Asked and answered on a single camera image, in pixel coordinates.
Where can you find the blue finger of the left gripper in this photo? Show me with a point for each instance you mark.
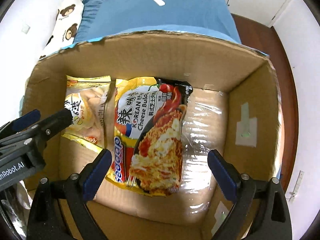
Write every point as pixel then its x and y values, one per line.
pixel 52 125
pixel 20 123

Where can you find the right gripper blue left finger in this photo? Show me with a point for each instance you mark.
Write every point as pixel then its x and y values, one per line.
pixel 94 173

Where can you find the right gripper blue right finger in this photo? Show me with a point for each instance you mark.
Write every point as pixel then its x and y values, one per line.
pixel 225 175

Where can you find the yellow snack bag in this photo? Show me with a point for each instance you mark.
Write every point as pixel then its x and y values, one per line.
pixel 86 98

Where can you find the korean cheese noodle packet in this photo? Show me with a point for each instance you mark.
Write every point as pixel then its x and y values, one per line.
pixel 148 149

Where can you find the open cardboard milk box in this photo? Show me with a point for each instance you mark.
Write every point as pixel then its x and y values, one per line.
pixel 235 108

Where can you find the white power strip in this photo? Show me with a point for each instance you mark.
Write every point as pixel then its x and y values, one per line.
pixel 297 186

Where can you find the white bear print pillow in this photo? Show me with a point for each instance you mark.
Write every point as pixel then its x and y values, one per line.
pixel 68 19

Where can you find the white remote on bed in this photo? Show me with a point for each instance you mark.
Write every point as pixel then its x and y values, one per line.
pixel 159 2

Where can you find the blue bed sheet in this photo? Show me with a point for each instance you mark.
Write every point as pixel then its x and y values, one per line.
pixel 102 18

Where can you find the wall socket left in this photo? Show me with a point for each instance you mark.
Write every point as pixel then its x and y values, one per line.
pixel 25 29

